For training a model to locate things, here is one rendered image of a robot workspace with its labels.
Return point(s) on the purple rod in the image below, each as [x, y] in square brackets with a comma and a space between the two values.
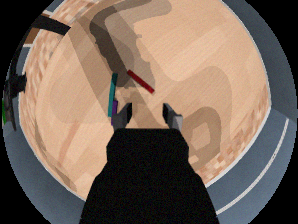
[114, 106]

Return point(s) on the red rod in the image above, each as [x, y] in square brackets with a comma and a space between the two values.
[139, 80]

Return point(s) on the turquoise rod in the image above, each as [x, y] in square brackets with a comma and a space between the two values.
[111, 93]

